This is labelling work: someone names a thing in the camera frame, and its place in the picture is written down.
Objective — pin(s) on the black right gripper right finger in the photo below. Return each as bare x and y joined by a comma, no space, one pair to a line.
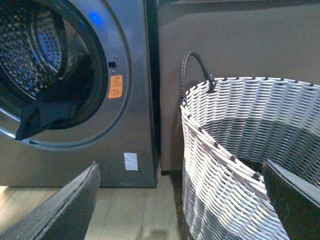
296,202

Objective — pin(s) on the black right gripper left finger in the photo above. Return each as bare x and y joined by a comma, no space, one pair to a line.
66,215

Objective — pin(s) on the dark navy garment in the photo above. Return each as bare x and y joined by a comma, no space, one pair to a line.
58,103

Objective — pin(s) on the grey front-load washing machine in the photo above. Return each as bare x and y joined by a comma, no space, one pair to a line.
42,41

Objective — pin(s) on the white paper label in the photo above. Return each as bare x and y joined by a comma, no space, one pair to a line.
131,161

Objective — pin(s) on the white woven laundry basket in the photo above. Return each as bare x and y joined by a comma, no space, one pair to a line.
228,135

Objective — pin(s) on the orange warning sticker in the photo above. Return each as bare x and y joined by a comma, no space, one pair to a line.
116,87

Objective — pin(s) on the grey cabinet side panel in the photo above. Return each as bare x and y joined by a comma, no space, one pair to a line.
234,38

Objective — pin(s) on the dark braided basket handle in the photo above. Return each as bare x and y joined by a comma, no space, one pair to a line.
182,77

